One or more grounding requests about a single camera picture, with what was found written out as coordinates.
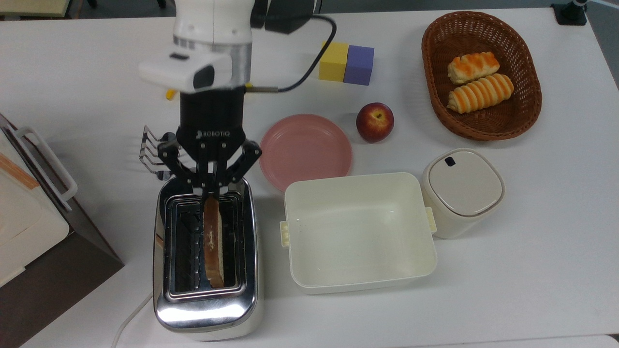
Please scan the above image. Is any black stand base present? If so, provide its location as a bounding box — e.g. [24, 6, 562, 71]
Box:
[551, 0, 588, 26]

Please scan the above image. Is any cream chrome toaster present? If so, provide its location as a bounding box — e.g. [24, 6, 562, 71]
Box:
[153, 171, 264, 341]

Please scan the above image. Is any pink plate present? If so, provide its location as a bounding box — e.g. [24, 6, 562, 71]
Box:
[259, 114, 353, 192]

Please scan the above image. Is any cream plastic container box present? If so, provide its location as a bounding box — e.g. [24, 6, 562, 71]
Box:
[280, 172, 438, 295]

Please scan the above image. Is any beige board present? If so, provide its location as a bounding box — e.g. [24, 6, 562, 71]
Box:
[0, 0, 71, 19]

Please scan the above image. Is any long striped bread roll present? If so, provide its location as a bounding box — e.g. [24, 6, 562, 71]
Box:
[447, 73, 515, 115]

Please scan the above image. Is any yellow foam block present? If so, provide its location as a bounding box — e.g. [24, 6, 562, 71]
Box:
[319, 41, 350, 82]

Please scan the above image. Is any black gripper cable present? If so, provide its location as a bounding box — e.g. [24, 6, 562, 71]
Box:
[244, 14, 338, 93]

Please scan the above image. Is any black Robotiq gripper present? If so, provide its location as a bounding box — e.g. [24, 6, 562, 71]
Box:
[157, 90, 263, 196]

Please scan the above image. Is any bread slice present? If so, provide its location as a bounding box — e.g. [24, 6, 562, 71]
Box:
[203, 195, 225, 289]

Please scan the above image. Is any red apple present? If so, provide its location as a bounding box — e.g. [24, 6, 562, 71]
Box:
[356, 102, 395, 144]

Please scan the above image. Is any white toaster cable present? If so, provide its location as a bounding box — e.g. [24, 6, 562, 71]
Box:
[111, 292, 154, 348]

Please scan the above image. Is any purple foam block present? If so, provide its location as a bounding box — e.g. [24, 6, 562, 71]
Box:
[343, 45, 375, 86]

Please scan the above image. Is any small cream lidded bin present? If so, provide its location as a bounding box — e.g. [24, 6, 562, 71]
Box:
[421, 148, 506, 239]

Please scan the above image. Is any metal toast rack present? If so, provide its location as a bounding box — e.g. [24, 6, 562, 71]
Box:
[139, 126, 180, 181]

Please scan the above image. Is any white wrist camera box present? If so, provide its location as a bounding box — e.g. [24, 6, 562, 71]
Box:
[139, 51, 234, 93]

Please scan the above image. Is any brown wicker basket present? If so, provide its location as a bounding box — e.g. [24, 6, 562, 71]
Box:
[421, 11, 543, 141]

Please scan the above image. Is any cream wooden cabinet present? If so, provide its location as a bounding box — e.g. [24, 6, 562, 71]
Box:
[0, 128, 71, 288]

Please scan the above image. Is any short glazed bread roll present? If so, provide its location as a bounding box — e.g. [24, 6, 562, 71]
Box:
[447, 52, 501, 85]

